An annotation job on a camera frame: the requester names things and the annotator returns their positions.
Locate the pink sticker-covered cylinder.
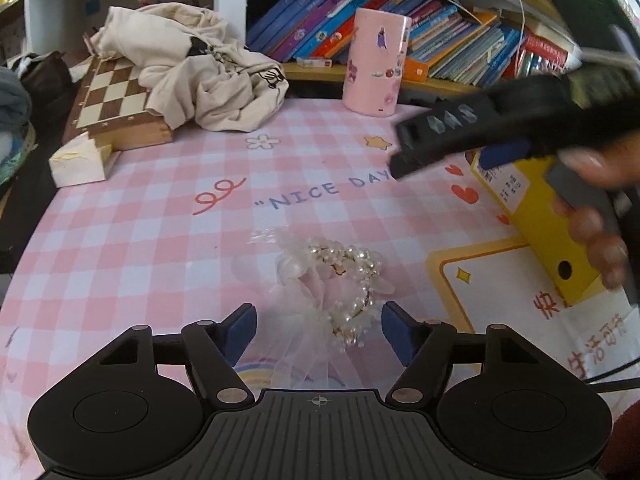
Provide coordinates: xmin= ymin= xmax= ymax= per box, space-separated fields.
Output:
xmin=342 ymin=7 xmax=413 ymax=118

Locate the person's red clothing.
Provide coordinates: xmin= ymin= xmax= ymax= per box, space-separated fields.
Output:
xmin=597 ymin=400 xmax=640 ymax=480

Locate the dark brown bag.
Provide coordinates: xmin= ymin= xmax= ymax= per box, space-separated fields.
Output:
xmin=5 ymin=50 xmax=73 ymax=111

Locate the iridescent plastic wrap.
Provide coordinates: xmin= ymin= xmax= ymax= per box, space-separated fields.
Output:
xmin=0 ymin=125 xmax=38 ymax=186

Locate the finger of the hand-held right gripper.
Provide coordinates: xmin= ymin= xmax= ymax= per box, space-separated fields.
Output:
xmin=397 ymin=75 xmax=576 ymax=156
xmin=390 ymin=140 xmax=533 ymax=181

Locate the yellow cardboard box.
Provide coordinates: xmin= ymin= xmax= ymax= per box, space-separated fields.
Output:
xmin=467 ymin=150 xmax=608 ymax=308

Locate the clear bag of pearl beads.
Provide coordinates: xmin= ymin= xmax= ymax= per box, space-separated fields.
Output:
xmin=232 ymin=227 xmax=388 ymax=391

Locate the white cable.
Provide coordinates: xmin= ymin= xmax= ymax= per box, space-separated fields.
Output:
xmin=500 ymin=0 xmax=528 ymax=43

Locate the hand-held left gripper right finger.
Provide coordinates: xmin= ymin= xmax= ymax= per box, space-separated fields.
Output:
xmin=381 ymin=301 xmax=546 ymax=406

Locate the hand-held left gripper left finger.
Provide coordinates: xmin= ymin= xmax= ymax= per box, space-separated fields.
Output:
xmin=97 ymin=302 xmax=258 ymax=408

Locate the black cable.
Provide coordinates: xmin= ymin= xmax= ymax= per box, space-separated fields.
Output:
xmin=585 ymin=360 xmax=640 ymax=393

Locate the small cream paper box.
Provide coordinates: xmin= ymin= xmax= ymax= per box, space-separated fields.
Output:
xmin=48 ymin=135 xmax=113 ymax=188

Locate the pink checked tablecloth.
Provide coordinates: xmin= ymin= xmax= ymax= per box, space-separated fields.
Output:
xmin=0 ymin=95 xmax=640 ymax=461

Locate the row of colourful books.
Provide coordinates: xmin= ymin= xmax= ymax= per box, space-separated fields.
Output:
xmin=245 ymin=0 xmax=583 ymax=88

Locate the small orange box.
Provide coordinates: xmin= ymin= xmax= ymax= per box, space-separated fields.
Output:
xmin=402 ymin=55 xmax=436 ymax=83

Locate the grey folded cloth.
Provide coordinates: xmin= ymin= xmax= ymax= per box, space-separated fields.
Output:
xmin=0 ymin=67 xmax=33 ymax=136

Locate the wooden chessboard box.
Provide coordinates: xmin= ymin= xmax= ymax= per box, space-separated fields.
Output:
xmin=61 ymin=55 xmax=175 ymax=152

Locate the beige crumpled cloth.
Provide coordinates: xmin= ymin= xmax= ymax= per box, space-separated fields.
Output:
xmin=82 ymin=2 xmax=291 ymax=133

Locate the person's right hand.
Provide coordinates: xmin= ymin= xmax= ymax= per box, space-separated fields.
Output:
xmin=552 ymin=132 xmax=640 ymax=306

